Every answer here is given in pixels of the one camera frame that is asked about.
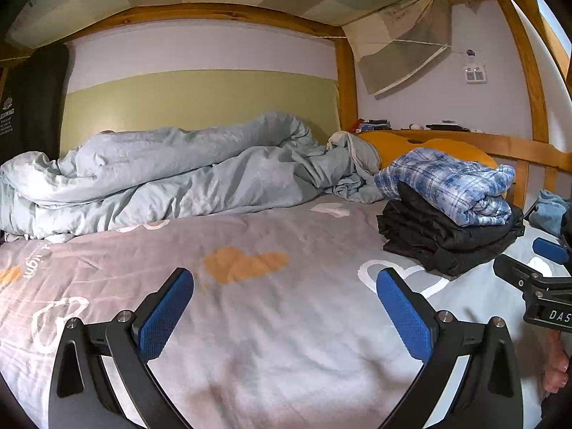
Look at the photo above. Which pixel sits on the wooden bunk bed frame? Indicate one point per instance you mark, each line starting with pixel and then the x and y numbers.
pixel 522 17

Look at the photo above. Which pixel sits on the black hanging garment bag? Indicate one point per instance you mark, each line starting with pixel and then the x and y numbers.
pixel 32 104

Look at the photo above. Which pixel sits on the white wall socket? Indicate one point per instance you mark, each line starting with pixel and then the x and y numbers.
pixel 474 74

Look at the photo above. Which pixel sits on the person right hand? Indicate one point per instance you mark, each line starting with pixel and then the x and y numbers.
pixel 555 375

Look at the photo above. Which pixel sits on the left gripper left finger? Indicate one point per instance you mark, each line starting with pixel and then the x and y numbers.
pixel 81 394

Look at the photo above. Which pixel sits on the grey crumpled duvet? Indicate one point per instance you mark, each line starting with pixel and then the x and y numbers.
pixel 125 179

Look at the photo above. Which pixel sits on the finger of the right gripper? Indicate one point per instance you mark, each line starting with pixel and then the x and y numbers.
pixel 519 275
pixel 550 250

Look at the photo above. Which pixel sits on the black puffer jacket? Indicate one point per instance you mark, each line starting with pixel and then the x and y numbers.
pixel 415 229

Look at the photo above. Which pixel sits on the light blue cloth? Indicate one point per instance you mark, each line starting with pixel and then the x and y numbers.
pixel 547 212

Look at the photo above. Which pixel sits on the yellow pillow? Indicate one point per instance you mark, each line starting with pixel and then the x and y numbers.
pixel 391 146

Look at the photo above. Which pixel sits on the blue plaid shirt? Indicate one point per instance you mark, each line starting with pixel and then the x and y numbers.
pixel 468 192

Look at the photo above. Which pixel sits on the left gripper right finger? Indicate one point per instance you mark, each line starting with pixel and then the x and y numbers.
pixel 489 395

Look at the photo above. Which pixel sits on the grey bed sheet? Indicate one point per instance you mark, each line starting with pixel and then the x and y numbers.
pixel 284 330

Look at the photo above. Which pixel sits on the hanging checkered cloth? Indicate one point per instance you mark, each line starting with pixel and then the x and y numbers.
pixel 396 40

